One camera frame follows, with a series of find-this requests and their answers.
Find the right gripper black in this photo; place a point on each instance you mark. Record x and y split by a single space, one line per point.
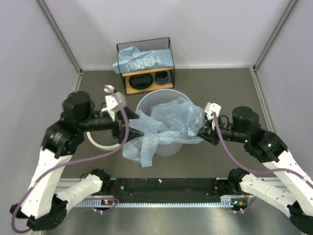
208 133

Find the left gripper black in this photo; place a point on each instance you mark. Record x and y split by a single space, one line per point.
116 129

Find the light blue trash bag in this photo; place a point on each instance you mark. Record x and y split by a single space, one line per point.
176 121
132 59

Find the white grey trash bin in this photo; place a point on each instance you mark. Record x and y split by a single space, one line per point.
160 97

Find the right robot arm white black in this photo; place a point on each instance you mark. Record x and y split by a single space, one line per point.
296 203

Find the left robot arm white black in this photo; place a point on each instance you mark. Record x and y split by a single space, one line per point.
42 207

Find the black plate green rim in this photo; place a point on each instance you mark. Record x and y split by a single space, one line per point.
141 82

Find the dark blue mug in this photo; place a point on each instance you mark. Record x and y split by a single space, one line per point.
162 77

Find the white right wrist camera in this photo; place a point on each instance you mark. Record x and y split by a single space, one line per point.
209 109

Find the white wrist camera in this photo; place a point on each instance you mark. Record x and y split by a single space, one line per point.
114 101
209 109

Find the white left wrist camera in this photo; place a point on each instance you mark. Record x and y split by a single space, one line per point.
114 101

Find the black wire wooden shelf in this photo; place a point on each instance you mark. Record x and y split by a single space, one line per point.
146 45

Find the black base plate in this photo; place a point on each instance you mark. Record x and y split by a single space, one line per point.
168 190

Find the slotted grey cable duct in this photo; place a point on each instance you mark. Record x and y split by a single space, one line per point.
221 202

